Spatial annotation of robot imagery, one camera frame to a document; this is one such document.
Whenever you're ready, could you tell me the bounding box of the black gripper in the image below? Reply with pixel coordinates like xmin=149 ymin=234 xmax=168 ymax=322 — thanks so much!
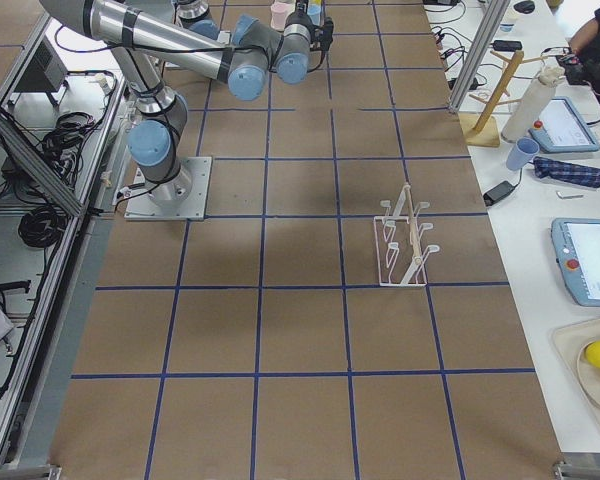
xmin=294 ymin=0 xmax=309 ymax=14

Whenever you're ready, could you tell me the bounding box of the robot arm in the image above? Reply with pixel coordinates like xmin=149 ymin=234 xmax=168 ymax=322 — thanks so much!
xmin=42 ymin=1 xmax=317 ymax=205
xmin=173 ymin=0 xmax=219 ymax=40

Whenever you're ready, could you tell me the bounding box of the pink cup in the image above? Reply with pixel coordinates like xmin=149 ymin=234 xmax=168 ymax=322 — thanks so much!
xmin=270 ymin=1 xmax=292 ymax=31

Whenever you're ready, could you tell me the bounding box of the blue cup on desk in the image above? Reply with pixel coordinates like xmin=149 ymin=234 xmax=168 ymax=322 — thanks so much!
xmin=505 ymin=137 xmax=540 ymax=171

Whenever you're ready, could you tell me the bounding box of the white cup rack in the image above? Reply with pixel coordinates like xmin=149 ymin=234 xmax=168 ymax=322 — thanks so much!
xmin=372 ymin=182 xmax=440 ymax=288

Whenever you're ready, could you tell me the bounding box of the wooden mug tree stand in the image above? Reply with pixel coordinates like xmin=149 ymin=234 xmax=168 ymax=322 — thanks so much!
xmin=459 ymin=49 xmax=547 ymax=148

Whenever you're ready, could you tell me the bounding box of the beige water bottle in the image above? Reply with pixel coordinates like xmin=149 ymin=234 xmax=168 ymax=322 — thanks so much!
xmin=501 ymin=66 xmax=565 ymax=142

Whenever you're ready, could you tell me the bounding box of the black power adapter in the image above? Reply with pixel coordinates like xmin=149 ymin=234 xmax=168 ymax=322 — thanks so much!
xmin=482 ymin=181 xmax=516 ymax=207

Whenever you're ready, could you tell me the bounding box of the blue teach pendant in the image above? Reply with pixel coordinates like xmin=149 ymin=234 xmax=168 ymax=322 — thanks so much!
xmin=528 ymin=97 xmax=600 ymax=153
xmin=551 ymin=218 xmax=600 ymax=307

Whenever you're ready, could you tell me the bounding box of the blue plaid cloth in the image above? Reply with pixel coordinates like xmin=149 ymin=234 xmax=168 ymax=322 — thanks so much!
xmin=532 ymin=157 xmax=600 ymax=189

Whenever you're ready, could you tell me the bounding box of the beige tray on desk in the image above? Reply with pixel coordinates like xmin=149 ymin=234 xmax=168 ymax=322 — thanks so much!
xmin=552 ymin=318 xmax=600 ymax=428

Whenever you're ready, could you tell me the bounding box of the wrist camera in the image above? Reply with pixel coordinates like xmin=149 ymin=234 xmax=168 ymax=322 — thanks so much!
xmin=311 ymin=16 xmax=334 ymax=53

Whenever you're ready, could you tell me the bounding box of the aluminium frame post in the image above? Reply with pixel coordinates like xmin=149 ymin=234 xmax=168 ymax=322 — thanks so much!
xmin=449 ymin=0 xmax=509 ymax=113

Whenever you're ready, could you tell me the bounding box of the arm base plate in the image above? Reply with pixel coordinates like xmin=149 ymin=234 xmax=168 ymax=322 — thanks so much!
xmin=124 ymin=157 xmax=212 ymax=221

